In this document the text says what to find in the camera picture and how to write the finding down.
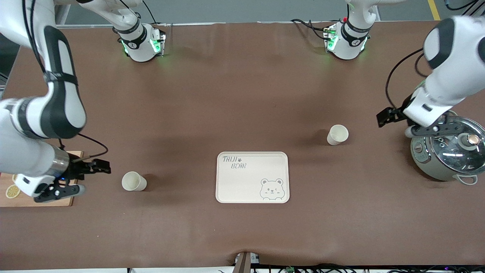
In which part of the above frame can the black right base cable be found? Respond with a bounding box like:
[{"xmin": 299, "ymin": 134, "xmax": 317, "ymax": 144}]
[{"xmin": 142, "ymin": 0, "xmax": 159, "ymax": 25}]

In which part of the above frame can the grey-green cooking pot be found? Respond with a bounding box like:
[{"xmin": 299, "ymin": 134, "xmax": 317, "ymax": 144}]
[{"xmin": 410, "ymin": 110, "xmax": 485, "ymax": 185}]

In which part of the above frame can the glass pot lid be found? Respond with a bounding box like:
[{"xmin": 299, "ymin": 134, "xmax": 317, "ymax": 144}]
[{"xmin": 429, "ymin": 116, "xmax": 485, "ymax": 176}]

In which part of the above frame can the black base cable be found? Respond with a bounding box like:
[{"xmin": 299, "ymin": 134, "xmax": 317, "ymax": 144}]
[
  {"xmin": 142, "ymin": 0, "xmax": 159, "ymax": 25},
  {"xmin": 291, "ymin": 18, "xmax": 331, "ymax": 41}
]

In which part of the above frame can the wooden cutting board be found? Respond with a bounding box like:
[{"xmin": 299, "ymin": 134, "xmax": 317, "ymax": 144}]
[{"xmin": 0, "ymin": 151, "xmax": 83, "ymax": 207}]

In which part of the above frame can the white bear print tray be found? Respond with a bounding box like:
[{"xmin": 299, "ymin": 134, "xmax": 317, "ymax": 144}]
[{"xmin": 216, "ymin": 152, "xmax": 290, "ymax": 204}]

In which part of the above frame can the black left base cable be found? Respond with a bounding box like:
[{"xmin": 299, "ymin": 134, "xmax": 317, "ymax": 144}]
[{"xmin": 291, "ymin": 18, "xmax": 331, "ymax": 41}]

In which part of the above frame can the white plastic cup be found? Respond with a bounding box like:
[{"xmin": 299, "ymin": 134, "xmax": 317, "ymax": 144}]
[
  {"xmin": 327, "ymin": 124, "xmax": 349, "ymax": 146},
  {"xmin": 122, "ymin": 171, "xmax": 147, "ymax": 191}
]

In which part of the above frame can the brown table cover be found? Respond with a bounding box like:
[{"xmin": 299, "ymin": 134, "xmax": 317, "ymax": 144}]
[{"xmin": 0, "ymin": 21, "xmax": 485, "ymax": 270}]

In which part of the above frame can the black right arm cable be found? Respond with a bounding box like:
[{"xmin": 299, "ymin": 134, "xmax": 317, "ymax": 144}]
[{"xmin": 57, "ymin": 133, "xmax": 109, "ymax": 162}]

